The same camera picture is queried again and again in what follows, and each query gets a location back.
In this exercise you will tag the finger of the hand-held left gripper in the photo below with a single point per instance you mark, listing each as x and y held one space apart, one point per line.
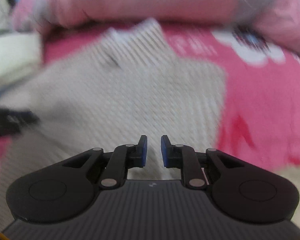
10 122

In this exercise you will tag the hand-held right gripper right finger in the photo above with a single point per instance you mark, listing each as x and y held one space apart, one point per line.
164 152

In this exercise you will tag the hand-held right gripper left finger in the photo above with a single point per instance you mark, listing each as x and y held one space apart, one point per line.
143 152

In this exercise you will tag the beige white checked jacket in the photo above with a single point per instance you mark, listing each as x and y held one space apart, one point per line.
127 92

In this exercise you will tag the folded cream garment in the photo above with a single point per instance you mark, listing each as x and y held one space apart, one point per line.
12 60

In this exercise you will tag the pink floral bed sheet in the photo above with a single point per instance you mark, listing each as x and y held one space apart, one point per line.
265 100

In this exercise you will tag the folded beige garment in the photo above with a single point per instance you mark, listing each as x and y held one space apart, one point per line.
292 182

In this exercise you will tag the pink grey floral quilt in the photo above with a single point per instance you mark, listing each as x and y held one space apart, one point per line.
140 0

